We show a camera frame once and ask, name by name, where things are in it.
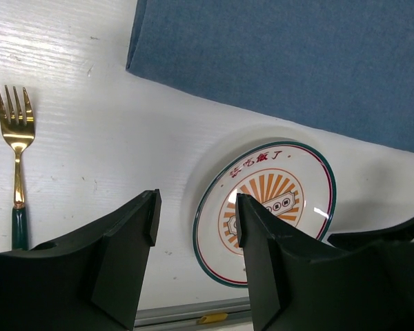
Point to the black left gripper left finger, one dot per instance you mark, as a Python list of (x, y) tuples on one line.
[(88, 279)]

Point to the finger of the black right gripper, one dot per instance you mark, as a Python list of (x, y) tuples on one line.
[(401, 232)]

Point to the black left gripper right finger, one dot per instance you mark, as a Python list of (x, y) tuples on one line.
[(296, 282)]

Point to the white plate orange sunburst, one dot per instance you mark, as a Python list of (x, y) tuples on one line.
[(292, 180)]

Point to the gold fork green handle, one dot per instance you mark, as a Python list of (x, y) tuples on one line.
[(17, 123)]

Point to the blue cloth placemat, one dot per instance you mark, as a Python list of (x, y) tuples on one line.
[(341, 66)]

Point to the aluminium front rail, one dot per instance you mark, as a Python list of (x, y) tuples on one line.
[(196, 316)]

